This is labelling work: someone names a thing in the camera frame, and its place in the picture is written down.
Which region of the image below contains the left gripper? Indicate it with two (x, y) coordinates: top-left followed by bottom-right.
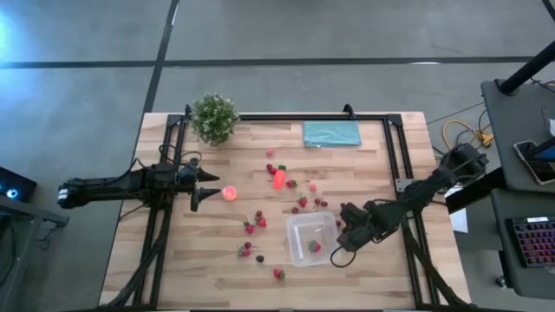
(173, 158), (222, 213)

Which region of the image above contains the clear plastic tupperware container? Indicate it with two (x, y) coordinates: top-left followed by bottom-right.
(285, 211), (341, 268)

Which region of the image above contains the orange toy carrot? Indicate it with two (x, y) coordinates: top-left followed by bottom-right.
(272, 164), (288, 191)

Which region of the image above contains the small green potted plant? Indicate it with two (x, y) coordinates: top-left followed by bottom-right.
(189, 92), (241, 147)

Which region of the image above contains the folded light blue cloth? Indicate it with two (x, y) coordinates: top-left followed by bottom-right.
(302, 120), (362, 148)

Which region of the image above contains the white paper sheet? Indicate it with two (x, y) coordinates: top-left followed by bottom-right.
(444, 185), (470, 235)

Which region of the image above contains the grey desk with keyboard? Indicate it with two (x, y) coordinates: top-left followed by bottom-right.
(489, 188), (555, 301)

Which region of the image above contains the grey metal stand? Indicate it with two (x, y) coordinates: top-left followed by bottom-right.
(0, 194), (70, 312)

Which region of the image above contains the grey desk with pole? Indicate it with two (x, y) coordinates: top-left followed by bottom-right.
(480, 79), (555, 194)

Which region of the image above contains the backlit computer keyboard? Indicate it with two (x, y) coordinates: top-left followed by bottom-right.
(505, 215), (555, 269)

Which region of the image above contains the smartphone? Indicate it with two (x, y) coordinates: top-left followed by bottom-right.
(513, 139), (555, 186)

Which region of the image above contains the black computer with blue light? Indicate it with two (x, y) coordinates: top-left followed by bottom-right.
(0, 166), (38, 204)

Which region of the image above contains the black tablet with blue screen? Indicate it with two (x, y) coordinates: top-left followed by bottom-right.
(532, 137), (555, 164)

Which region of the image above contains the black pole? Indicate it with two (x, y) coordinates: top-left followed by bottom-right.
(497, 41), (555, 96)

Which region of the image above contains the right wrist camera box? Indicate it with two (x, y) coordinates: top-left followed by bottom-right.
(336, 227), (369, 254)

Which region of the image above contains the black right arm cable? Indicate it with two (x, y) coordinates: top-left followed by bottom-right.
(330, 244), (357, 269)

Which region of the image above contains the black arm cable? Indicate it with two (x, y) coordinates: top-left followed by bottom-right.
(158, 142), (203, 174)
(330, 244), (357, 269)

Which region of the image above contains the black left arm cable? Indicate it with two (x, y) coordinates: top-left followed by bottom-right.
(158, 142), (203, 174)

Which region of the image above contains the black aluminium rig frame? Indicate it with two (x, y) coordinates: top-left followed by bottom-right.
(103, 113), (472, 312)

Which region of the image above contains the yellow cable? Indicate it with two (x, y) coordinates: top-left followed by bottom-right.
(441, 119), (495, 152)

